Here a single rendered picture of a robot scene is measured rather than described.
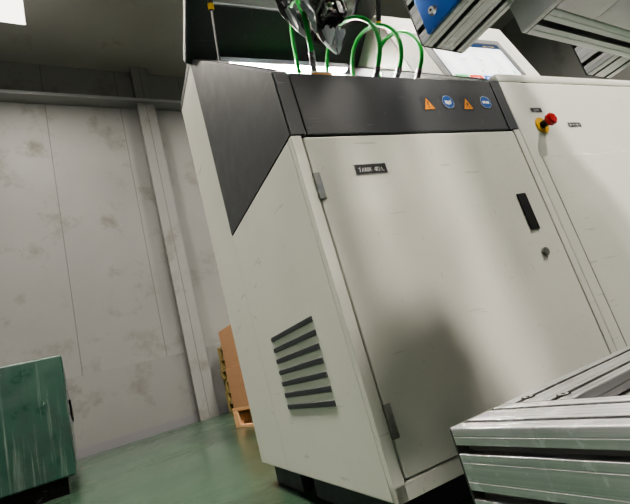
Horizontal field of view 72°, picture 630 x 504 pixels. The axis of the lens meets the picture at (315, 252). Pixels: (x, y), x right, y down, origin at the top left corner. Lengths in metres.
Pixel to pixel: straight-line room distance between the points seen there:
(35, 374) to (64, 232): 4.86
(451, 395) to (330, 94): 0.69
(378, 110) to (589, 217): 0.67
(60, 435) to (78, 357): 4.22
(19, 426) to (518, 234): 2.96
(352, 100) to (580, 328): 0.76
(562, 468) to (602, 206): 1.11
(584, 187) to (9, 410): 3.16
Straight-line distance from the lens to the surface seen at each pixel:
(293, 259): 0.99
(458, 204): 1.09
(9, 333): 7.59
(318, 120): 0.99
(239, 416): 4.10
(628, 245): 1.51
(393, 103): 1.13
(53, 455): 3.32
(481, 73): 1.95
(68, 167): 8.52
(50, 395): 3.33
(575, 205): 1.39
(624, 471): 0.43
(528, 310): 1.12
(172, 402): 7.50
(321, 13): 1.54
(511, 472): 0.49
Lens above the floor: 0.33
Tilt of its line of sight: 14 degrees up
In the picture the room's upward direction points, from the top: 16 degrees counter-clockwise
